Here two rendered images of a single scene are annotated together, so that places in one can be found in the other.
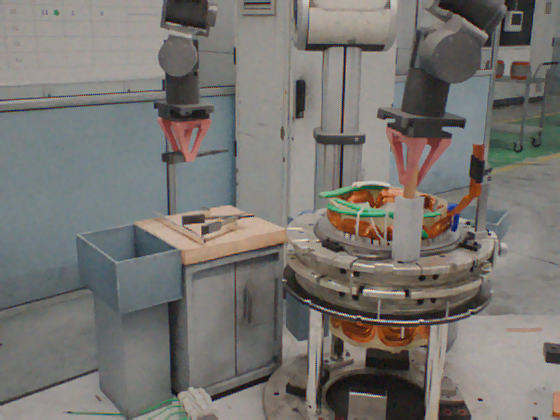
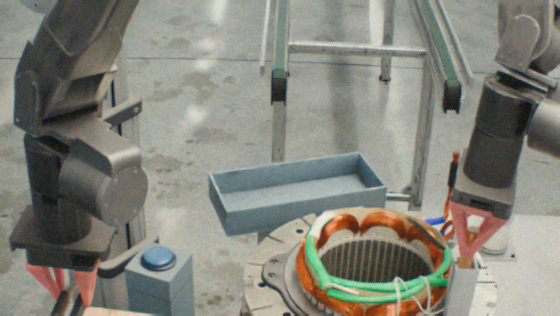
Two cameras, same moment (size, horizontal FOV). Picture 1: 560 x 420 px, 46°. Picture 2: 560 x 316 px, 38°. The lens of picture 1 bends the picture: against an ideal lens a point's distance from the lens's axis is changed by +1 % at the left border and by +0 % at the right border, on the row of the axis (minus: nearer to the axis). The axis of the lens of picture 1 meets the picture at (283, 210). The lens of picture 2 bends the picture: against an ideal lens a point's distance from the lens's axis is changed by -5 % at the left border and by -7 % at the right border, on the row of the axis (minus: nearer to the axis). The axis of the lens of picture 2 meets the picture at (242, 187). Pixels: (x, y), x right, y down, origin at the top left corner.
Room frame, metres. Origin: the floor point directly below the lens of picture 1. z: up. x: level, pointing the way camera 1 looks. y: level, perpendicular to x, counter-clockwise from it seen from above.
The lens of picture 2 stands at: (0.52, 0.53, 1.77)
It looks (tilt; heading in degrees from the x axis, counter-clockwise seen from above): 33 degrees down; 315
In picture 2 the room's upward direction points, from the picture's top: straight up
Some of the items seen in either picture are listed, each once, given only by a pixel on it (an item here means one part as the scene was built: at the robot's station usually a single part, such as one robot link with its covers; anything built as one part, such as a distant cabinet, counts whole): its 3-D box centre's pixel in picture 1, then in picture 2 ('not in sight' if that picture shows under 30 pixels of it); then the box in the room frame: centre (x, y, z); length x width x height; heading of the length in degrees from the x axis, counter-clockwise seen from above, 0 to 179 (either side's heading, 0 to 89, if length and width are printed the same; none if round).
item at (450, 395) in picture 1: (447, 391); not in sight; (0.96, -0.28, 0.83); 0.05 x 0.04 x 0.02; 1
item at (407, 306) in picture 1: (386, 257); not in sight; (0.98, -0.17, 1.05); 0.29 x 0.29 x 0.06
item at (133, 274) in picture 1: (131, 321); not in sight; (1.01, 0.25, 0.92); 0.17 x 0.11 x 0.28; 37
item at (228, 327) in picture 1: (210, 306); not in sight; (1.10, 0.13, 0.91); 0.19 x 0.19 x 0.26; 37
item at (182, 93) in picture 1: (182, 91); (62, 211); (1.12, 0.17, 1.29); 0.10 x 0.07 x 0.07; 38
